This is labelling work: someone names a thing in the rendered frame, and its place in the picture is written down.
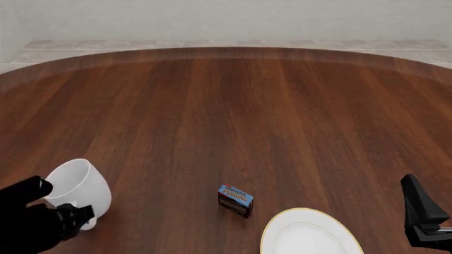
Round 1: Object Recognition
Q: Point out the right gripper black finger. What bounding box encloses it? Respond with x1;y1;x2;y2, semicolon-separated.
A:
400;174;451;226

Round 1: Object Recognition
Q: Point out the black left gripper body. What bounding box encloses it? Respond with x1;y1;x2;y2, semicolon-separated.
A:
0;205;73;254

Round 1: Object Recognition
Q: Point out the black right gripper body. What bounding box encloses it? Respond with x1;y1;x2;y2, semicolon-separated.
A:
405;223;452;250

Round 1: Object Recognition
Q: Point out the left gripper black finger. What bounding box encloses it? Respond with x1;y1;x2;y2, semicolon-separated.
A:
0;175;54;207
55;203;95;231

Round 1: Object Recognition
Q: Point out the white mug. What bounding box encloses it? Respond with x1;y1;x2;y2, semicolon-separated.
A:
44;157;113;231

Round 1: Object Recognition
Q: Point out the white plate with gold rim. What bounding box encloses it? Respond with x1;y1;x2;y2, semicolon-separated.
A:
260;207;365;254

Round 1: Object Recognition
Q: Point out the chocolate pudding box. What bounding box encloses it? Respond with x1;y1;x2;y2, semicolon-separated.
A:
217;183;255;219

